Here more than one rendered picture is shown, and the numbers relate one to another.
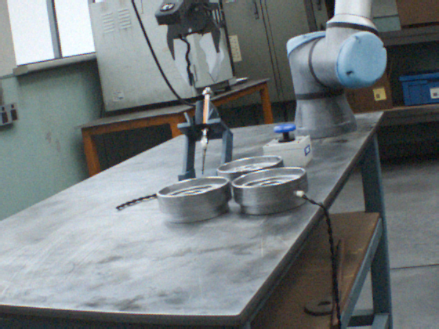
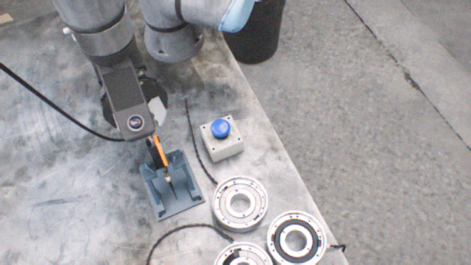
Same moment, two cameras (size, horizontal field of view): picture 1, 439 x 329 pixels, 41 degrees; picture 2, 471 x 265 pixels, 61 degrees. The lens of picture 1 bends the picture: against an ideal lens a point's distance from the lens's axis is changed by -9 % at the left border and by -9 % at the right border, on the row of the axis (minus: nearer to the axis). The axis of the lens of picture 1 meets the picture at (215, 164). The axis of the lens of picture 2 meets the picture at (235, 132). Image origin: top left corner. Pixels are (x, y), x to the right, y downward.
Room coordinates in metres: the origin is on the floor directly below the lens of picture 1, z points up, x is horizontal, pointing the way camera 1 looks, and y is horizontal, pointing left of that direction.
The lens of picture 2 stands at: (0.77, 0.13, 1.56)
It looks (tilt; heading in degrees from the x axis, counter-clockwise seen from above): 59 degrees down; 319
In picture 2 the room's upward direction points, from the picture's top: 5 degrees counter-clockwise
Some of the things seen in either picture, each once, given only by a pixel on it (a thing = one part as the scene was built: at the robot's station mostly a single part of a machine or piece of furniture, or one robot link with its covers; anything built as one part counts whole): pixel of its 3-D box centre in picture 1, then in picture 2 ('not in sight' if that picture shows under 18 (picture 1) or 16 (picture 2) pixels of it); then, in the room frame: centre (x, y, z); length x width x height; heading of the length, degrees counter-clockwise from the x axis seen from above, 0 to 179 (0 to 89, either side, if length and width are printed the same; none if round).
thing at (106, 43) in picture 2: not in sight; (98, 26); (1.17, 0.00, 1.20); 0.08 x 0.08 x 0.05
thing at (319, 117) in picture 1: (323, 110); (171, 26); (1.42, -0.26, 0.85); 0.15 x 0.15 x 0.10
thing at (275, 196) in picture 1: (271, 190); (295, 241); (0.86, -0.07, 0.82); 0.10 x 0.10 x 0.04
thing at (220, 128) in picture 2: (286, 138); (221, 132); (1.12, -0.13, 0.85); 0.04 x 0.04 x 0.05
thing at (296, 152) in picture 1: (289, 151); (221, 136); (1.12, -0.13, 0.82); 0.08 x 0.07 x 0.05; 157
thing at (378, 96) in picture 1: (367, 83); not in sight; (4.40, -1.18, 0.64); 0.49 x 0.40 x 0.37; 72
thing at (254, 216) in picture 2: not in sight; (240, 205); (0.99, -0.05, 0.82); 0.08 x 0.08 x 0.02
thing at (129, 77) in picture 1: (169, 45); not in sight; (3.55, 0.14, 1.10); 0.62 x 0.61 x 0.65; 157
